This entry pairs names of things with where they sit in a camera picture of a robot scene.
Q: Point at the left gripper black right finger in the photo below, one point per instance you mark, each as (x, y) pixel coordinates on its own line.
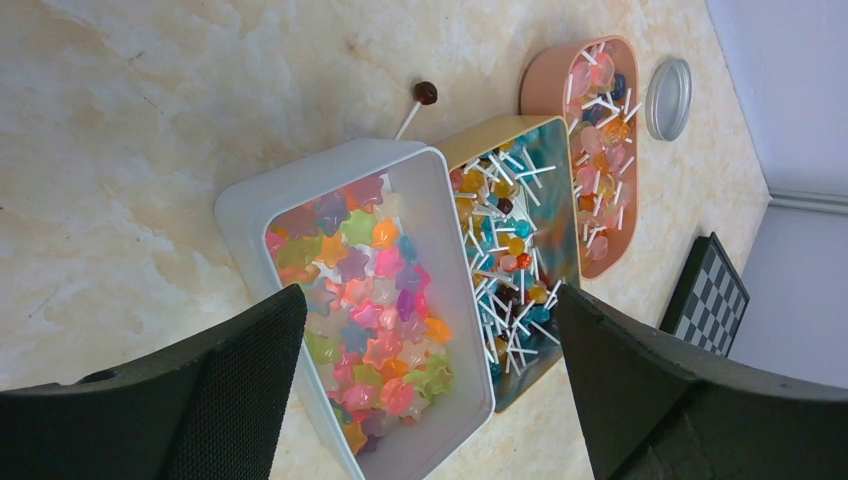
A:
(652, 406)

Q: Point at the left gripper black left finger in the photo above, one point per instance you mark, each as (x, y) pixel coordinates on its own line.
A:
(208, 407)

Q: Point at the silver round lid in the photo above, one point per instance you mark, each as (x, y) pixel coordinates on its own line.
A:
(669, 98)

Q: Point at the black white chessboard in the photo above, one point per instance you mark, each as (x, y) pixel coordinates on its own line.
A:
(709, 300)

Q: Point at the white star candy tin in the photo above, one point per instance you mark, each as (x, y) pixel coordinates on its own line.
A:
(392, 369)

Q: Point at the gold lollipop tin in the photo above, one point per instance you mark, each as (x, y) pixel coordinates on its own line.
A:
(512, 187)

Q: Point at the pink candy tin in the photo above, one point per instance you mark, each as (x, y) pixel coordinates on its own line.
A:
(593, 86)

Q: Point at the stray brown lollipop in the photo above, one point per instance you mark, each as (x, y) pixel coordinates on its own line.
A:
(425, 93)

